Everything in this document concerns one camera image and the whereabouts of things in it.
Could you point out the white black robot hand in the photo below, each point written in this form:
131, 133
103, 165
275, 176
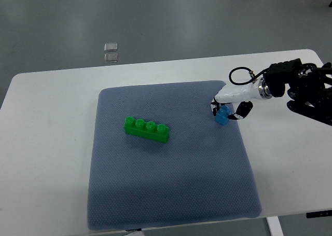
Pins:
238, 94

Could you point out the long green block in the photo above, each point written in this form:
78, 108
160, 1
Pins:
148, 130

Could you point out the white table leg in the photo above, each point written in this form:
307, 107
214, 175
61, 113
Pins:
274, 226

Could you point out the black table control panel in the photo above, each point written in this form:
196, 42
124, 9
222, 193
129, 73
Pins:
319, 214

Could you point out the blue-grey fabric mat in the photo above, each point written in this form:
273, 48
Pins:
201, 174

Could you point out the small blue block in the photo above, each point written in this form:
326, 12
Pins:
222, 115

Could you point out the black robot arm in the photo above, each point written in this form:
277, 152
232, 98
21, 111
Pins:
308, 86

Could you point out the upper metal floor plate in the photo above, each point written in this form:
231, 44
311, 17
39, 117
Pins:
110, 47

